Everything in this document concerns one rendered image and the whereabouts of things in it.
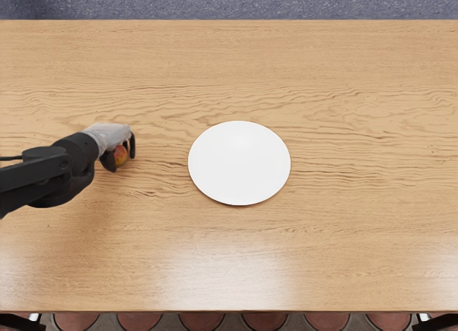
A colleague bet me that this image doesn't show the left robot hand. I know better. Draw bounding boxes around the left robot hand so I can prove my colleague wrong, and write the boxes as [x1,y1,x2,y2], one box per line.
[80,122,137,174]

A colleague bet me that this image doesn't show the red yellow apple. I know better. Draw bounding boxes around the red yellow apple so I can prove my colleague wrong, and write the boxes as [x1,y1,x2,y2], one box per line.
[113,144,130,168]

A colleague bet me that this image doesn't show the white round plate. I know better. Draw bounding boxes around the white round plate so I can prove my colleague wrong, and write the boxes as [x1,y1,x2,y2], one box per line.
[187,120,292,207]

